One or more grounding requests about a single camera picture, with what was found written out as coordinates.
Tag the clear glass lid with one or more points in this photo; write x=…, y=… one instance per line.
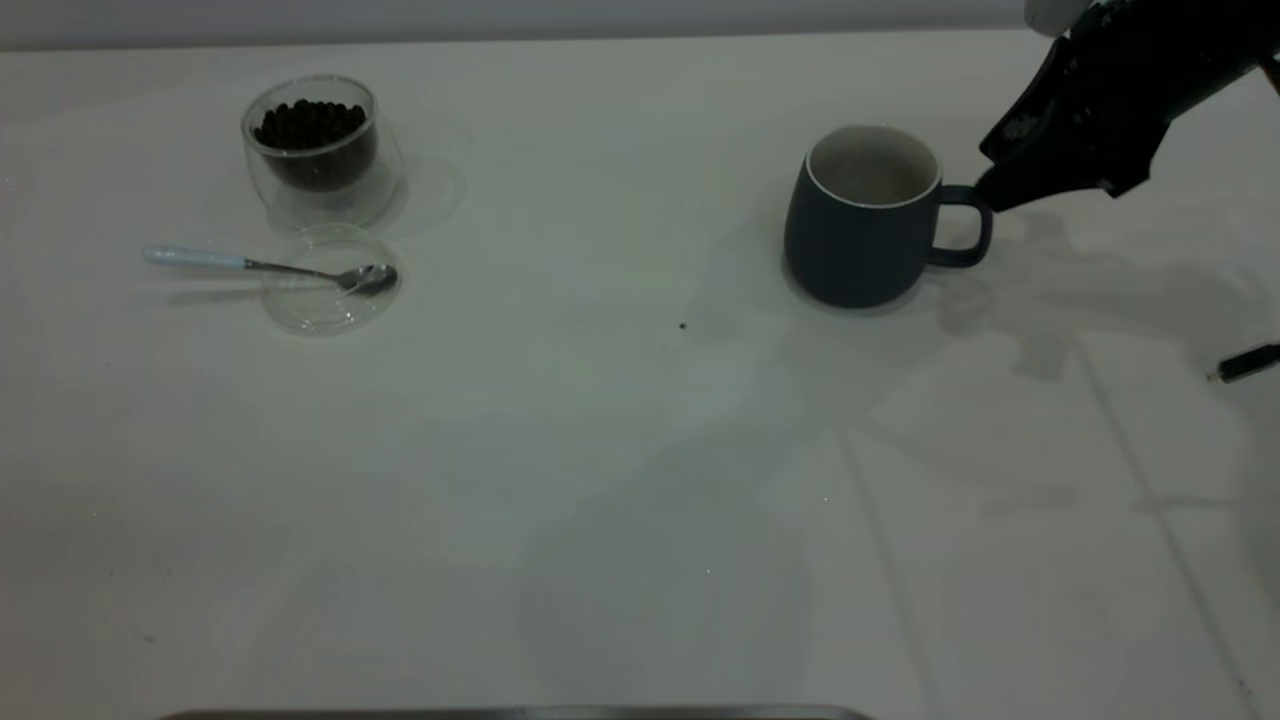
x=320, y=310

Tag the dark coffee beans pile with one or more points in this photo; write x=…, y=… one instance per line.
x=310, y=125

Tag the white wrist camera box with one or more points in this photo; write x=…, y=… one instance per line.
x=1050, y=14

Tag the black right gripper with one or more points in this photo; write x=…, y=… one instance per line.
x=1150, y=70

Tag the dark grey ceramic mug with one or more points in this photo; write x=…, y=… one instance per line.
x=850, y=250

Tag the clear double-wall glass cup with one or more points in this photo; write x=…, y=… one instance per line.
x=325, y=200

